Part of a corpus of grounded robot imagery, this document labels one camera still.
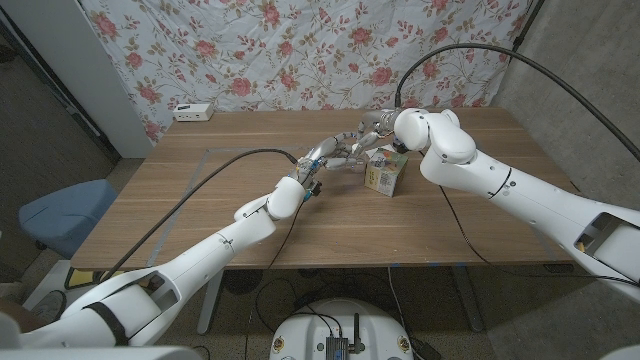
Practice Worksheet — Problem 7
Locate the right arm thick black cable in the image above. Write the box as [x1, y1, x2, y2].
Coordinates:
[394, 43, 640, 162]

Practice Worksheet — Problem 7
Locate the white partition panel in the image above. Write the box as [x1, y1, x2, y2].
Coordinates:
[0, 0, 155, 160]

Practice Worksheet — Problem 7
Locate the colourful cardboard box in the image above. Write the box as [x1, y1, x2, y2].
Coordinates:
[363, 148, 410, 198]

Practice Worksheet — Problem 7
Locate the white robot torso base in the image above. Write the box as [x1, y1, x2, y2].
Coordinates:
[269, 298, 414, 360]

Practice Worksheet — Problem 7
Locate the white floor board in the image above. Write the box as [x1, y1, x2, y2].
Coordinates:
[22, 259, 71, 311]

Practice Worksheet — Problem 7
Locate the grey floor cable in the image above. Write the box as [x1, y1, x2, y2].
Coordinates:
[387, 266, 411, 339]

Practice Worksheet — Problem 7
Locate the left arm thick black cable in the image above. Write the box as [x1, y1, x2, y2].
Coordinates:
[97, 147, 301, 281]

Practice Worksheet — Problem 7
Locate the white power strip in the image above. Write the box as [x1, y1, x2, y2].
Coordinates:
[172, 102, 215, 123]

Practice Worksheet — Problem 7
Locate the yellow black floor mat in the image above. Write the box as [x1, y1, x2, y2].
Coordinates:
[64, 267, 104, 290]

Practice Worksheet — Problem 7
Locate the black antenna module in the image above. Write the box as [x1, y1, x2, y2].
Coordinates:
[325, 313, 366, 360]

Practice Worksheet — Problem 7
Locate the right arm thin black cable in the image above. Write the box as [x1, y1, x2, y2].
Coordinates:
[419, 149, 640, 287]

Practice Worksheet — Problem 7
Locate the black backdrop pole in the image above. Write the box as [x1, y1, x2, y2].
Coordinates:
[508, 0, 547, 64]

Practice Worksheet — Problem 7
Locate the black floor cable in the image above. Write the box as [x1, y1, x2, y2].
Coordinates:
[253, 276, 304, 335]

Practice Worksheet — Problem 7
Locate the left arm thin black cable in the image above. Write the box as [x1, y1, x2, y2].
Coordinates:
[267, 199, 306, 271]

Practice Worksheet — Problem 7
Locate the black round perforated disc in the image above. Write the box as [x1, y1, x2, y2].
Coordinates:
[222, 269, 264, 295]

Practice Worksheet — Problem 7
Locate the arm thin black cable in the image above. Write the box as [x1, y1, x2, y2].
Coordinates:
[267, 199, 306, 271]
[419, 149, 640, 287]

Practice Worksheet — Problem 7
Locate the blue stool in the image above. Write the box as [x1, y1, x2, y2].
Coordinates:
[18, 178, 119, 260]

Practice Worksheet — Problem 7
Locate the arm thick black cable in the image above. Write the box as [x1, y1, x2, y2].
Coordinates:
[97, 147, 301, 281]
[394, 43, 640, 162]

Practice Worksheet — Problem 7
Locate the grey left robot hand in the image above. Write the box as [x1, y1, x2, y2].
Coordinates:
[293, 131, 361, 186]

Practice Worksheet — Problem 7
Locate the floral backdrop cloth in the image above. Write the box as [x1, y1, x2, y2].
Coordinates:
[79, 0, 534, 144]

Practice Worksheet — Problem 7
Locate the white table leg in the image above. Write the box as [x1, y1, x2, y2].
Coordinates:
[196, 269, 225, 336]

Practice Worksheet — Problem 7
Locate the grey table leg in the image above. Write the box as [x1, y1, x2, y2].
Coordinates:
[452, 264, 485, 334]

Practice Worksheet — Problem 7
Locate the grey sneaker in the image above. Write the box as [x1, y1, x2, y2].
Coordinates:
[30, 289, 69, 324]

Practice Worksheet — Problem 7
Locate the person's bare leg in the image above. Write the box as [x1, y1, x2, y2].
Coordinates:
[0, 298, 36, 326]

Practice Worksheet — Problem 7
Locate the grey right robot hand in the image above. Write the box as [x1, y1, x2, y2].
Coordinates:
[352, 110, 399, 158]

